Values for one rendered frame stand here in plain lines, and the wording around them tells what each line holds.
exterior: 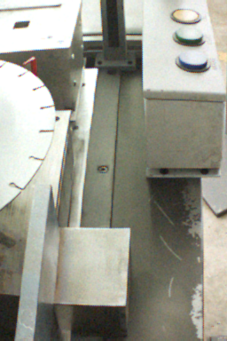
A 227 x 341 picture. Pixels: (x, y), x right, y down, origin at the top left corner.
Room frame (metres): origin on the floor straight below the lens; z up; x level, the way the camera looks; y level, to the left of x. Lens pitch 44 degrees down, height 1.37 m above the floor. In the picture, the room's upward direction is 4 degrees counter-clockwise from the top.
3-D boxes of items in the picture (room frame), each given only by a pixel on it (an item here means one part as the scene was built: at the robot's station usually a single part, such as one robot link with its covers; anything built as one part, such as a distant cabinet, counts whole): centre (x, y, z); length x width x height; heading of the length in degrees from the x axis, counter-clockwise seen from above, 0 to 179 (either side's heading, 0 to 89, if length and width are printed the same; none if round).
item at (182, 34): (0.77, -0.13, 0.90); 0.04 x 0.04 x 0.02
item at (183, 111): (0.77, -0.11, 0.82); 0.28 x 0.11 x 0.15; 175
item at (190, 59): (0.70, -0.12, 0.90); 0.04 x 0.04 x 0.02
